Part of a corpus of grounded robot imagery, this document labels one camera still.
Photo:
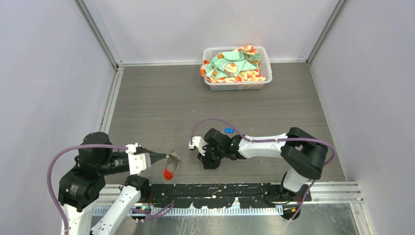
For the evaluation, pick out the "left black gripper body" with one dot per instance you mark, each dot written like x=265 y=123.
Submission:
x=141 y=148

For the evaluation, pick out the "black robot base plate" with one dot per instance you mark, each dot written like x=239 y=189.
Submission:
x=216 y=196

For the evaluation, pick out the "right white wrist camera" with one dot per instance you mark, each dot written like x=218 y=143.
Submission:
x=198 y=143

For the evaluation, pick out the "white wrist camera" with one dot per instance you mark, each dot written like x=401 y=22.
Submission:
x=198 y=143
x=132 y=154

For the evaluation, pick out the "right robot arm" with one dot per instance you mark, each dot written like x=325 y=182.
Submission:
x=303 y=153

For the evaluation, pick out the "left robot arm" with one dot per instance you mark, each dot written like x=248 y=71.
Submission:
x=80 y=188

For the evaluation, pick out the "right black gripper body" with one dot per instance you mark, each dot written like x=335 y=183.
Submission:
x=213 y=155

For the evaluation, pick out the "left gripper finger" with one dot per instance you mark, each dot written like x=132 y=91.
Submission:
x=154 y=155
x=155 y=159

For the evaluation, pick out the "key with blue tag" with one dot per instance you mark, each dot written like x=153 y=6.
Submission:
x=228 y=130

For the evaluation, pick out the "white plastic basket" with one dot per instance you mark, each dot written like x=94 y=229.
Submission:
x=264 y=69

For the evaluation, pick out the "colourful patterned cloth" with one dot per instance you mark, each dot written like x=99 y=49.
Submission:
x=239 y=65

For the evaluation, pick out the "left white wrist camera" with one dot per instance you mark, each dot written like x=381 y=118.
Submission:
x=132 y=154

